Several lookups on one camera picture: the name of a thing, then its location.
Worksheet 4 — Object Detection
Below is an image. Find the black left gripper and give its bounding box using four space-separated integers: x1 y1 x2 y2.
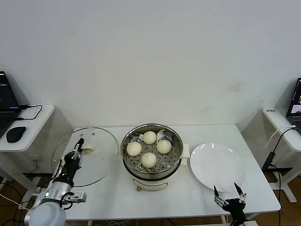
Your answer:
60 137 86 184

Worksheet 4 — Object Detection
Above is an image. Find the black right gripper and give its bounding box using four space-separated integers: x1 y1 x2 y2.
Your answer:
213 182 248 222

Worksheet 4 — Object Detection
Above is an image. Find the round glass pot lid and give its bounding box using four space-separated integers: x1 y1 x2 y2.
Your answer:
51 127 119 188

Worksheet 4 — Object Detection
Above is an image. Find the white steamed baozi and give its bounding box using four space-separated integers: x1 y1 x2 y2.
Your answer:
156 139 172 154
141 152 158 168
126 142 143 156
143 130 158 144

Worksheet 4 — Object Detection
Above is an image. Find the stainless steel steamer basket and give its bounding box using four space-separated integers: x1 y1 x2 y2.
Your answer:
121 123 185 176

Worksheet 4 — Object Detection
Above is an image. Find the white round plate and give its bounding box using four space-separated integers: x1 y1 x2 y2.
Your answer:
190 143 247 193

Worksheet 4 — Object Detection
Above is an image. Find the white side table with mouse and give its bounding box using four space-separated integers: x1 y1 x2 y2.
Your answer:
0 104 56 196

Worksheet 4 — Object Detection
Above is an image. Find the black computer mouse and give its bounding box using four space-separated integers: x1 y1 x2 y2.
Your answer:
6 126 27 143

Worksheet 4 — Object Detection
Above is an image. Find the white electric cooking pot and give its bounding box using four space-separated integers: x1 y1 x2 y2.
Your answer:
114 143 190 192

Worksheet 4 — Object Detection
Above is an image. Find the black laptop with dark screen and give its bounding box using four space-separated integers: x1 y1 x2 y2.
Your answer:
0 71 23 139

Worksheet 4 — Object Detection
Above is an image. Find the black laptop with image windows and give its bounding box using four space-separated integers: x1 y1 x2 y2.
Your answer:
286 77 301 131

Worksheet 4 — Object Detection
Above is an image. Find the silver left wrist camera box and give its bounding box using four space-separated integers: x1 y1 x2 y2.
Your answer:
61 191 87 203

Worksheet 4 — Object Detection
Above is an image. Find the black cable with adapter block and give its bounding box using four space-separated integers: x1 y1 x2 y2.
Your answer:
262 128 297 226

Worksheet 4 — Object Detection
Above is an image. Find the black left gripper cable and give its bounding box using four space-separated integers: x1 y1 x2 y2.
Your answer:
59 192 75 210

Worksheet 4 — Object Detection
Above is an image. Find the black laptop charger cable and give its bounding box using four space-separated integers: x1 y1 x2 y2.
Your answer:
15 104 43 121

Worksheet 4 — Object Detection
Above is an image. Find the white flat cable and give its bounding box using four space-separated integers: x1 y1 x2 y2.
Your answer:
263 125 297 149

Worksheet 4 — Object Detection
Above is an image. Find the white floor cable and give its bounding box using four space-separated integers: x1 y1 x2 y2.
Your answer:
0 193 32 210

